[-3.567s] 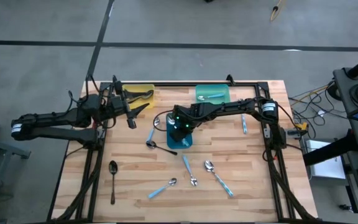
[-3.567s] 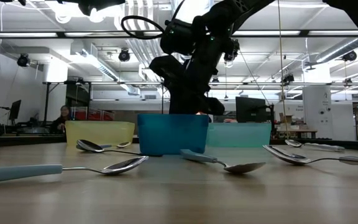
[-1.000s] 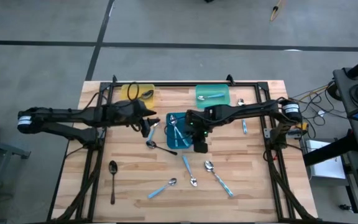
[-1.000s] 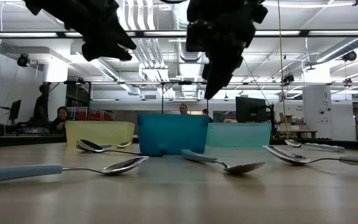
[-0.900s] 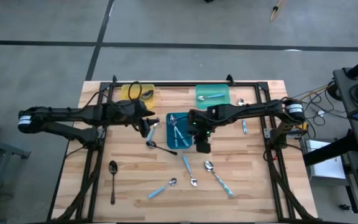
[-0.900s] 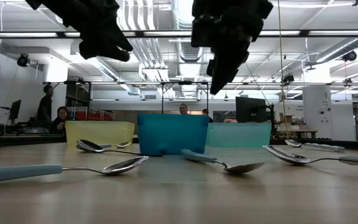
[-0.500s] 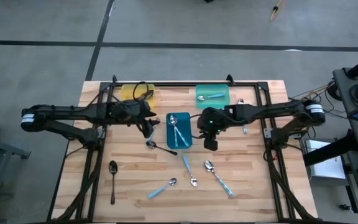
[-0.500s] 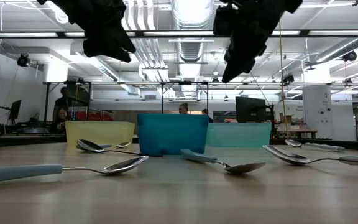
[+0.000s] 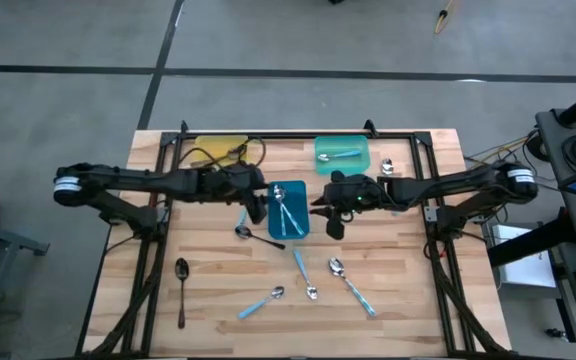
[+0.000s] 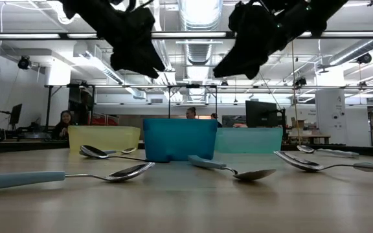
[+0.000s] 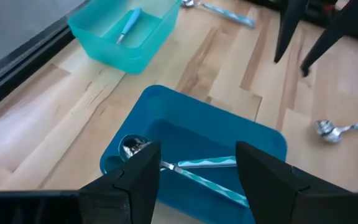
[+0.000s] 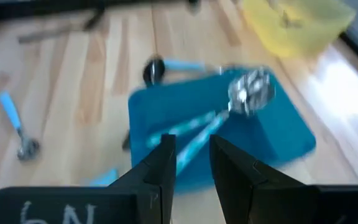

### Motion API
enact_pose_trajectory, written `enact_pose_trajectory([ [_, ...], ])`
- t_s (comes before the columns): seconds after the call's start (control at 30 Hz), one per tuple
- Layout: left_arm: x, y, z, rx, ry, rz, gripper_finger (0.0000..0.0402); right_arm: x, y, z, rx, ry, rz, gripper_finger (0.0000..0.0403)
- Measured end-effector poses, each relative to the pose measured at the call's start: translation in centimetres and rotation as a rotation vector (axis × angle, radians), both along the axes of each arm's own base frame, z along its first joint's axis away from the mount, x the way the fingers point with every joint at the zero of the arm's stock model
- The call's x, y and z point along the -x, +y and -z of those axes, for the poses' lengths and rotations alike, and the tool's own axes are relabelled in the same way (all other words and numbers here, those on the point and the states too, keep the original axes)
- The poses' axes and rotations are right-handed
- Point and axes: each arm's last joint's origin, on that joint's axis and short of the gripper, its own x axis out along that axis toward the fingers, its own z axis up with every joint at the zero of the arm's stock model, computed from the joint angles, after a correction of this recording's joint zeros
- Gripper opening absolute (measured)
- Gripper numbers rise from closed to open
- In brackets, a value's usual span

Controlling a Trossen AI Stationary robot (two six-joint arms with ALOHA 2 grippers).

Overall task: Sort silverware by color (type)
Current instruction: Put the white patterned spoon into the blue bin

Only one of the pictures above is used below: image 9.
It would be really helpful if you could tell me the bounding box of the black left wrist camera cable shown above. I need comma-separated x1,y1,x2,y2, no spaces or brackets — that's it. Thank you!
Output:
180,135,268,174

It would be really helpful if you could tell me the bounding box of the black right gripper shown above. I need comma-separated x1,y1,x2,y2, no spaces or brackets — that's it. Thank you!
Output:
309,169,387,219

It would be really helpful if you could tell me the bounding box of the grey metal cart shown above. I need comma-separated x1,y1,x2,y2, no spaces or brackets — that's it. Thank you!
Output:
0,214,50,360

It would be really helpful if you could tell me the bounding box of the yellow and black cable bundle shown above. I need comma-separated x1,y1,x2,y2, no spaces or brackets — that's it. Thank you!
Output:
465,130,539,174

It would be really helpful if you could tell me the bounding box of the yellow cable with black plug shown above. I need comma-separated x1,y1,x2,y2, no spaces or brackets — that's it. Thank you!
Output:
433,0,457,35

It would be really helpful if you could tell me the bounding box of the blue plastic bin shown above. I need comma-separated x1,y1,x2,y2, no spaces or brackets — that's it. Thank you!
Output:
266,179,311,241

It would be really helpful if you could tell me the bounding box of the black stand leg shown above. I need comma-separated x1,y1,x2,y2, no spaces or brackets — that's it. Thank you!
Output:
486,207,574,269

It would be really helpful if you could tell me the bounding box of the yellow plastic bin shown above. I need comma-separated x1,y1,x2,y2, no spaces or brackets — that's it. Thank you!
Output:
190,134,249,171

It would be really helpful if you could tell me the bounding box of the grey desk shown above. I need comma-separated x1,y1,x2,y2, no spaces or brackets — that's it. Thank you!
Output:
534,107,576,246

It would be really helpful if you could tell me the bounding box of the white box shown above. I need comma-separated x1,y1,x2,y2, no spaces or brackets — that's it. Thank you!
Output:
496,223,558,290

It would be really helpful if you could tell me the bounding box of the black aluminium table frame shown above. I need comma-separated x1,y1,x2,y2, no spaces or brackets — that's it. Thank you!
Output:
75,119,512,360

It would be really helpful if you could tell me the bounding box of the teal plastic bin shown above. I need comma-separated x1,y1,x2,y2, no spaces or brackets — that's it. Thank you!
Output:
313,134,372,176

